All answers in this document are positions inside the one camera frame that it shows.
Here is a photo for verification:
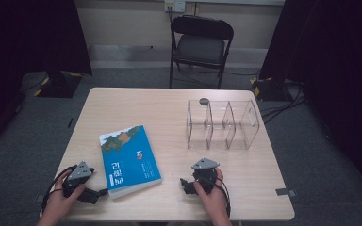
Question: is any person's right hand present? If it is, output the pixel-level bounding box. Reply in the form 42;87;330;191
193;167;232;219

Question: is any black folding chair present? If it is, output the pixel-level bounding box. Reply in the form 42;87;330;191
169;14;235;89

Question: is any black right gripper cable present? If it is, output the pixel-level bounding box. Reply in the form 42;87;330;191
197;175;233;219

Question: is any thin black floor cable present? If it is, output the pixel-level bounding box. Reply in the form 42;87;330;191
175;67;261;89

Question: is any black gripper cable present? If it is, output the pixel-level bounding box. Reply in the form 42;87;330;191
197;175;233;219
41;164;78;218

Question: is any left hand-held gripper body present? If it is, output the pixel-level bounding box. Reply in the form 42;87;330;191
61;160;99;205

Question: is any black floor cable bundle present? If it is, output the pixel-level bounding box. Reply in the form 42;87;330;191
258;79;307;125

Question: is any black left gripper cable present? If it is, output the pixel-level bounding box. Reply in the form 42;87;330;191
41;164;78;218

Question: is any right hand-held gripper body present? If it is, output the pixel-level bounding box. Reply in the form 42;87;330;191
190;157;221;195

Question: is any clear acrylic book rack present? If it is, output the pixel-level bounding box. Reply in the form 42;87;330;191
186;97;261;151

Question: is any person's left hand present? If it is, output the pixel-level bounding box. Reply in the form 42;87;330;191
41;170;86;219

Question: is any black stand base striped tape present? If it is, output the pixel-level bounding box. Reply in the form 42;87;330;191
20;70;84;99
249;76;288;102

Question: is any blue book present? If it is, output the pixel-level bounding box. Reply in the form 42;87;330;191
98;124;163;201

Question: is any white wall socket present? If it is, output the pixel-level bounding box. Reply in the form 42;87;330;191
164;0;187;13

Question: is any black curtain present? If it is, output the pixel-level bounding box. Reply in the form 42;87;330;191
258;0;362;202
0;0;93;158

